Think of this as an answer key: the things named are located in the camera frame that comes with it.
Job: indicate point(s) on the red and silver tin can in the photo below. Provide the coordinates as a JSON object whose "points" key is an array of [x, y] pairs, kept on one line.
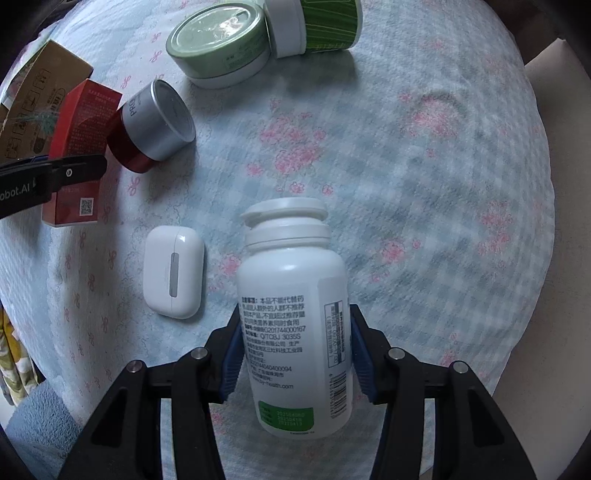
{"points": [[150, 124]]}

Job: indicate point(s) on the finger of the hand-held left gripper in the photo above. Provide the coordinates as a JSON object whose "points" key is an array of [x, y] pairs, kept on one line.
{"points": [[76, 171]]}

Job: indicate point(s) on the white supplement bottle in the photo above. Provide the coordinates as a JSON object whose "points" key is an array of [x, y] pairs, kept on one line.
{"points": [[295, 318]]}

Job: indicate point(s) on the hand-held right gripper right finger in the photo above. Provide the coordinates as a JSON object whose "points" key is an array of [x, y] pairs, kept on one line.
{"points": [[362, 357]]}

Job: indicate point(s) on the floral checkered blanket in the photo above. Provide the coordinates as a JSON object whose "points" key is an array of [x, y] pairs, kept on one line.
{"points": [[295, 184]]}

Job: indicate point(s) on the green and white canister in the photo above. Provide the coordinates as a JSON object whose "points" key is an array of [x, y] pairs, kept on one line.
{"points": [[314, 25]]}

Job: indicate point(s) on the brown cardboard box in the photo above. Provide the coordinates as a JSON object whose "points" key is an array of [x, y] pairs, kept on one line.
{"points": [[32, 101]]}

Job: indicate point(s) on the white earbuds case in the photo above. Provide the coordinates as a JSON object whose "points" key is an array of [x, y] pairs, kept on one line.
{"points": [[172, 272]]}

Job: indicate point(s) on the red carton box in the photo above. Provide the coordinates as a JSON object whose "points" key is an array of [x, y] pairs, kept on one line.
{"points": [[78, 152]]}

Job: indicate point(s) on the green flat tin can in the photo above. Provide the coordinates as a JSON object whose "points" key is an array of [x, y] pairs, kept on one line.
{"points": [[219, 44]]}

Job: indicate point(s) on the yellow patterned cloth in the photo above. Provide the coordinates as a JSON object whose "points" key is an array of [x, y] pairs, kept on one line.
{"points": [[11, 350]]}

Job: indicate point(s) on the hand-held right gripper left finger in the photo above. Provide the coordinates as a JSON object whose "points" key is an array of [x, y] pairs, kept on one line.
{"points": [[232, 357]]}

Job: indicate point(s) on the grey fuzzy cloth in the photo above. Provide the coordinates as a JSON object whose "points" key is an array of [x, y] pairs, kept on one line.
{"points": [[41, 424]]}

